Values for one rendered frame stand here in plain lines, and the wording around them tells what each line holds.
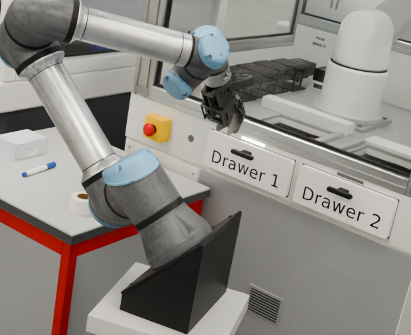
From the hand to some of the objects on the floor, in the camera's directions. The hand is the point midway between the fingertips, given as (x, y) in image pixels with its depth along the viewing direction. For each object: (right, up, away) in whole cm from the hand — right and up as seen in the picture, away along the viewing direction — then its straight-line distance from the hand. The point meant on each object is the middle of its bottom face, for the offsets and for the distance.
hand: (235, 127), depth 228 cm
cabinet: (+21, -84, +77) cm, 115 cm away
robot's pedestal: (-28, -111, -24) cm, 117 cm away
